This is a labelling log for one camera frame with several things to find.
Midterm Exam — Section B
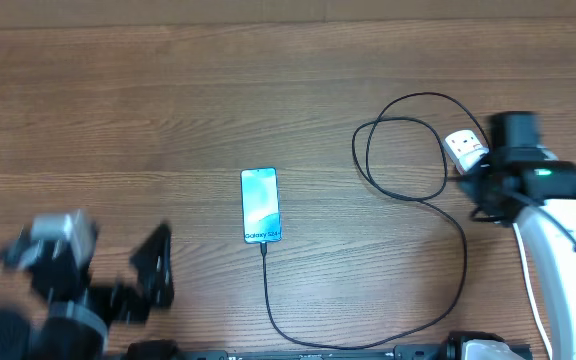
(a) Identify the blue Samsung smartphone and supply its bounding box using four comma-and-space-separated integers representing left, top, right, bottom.
240, 167, 282, 244

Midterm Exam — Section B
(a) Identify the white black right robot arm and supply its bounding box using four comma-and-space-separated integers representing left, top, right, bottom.
460, 111, 576, 359

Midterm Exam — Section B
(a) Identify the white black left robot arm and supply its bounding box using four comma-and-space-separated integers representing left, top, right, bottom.
0, 222, 174, 359

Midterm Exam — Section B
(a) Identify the white power strip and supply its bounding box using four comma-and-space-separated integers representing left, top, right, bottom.
443, 130, 489, 175

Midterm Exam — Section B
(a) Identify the brown cardboard backdrop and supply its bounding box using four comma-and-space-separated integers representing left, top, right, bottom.
0, 0, 576, 29

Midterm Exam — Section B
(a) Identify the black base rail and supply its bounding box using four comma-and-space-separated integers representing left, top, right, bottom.
117, 329, 534, 360

